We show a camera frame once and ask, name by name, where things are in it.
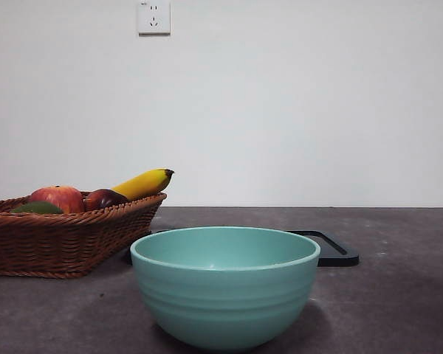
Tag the teal ribbed bowl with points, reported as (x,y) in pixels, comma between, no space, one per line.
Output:
(225,295)

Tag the yellow banana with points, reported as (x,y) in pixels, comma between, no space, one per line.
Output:
(144,184)

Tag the green avocado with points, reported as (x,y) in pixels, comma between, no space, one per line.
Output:
(37,208)

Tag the black rectangular tray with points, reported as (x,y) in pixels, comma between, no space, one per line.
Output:
(339,256)

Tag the dark red apple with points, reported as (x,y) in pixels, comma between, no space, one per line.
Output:
(105,199)

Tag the red yellow apple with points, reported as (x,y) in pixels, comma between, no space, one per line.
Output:
(59,199)

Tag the white wall socket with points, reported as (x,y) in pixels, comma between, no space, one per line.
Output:
(154,18)

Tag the brown wicker basket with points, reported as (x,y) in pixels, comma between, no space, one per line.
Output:
(51,243)

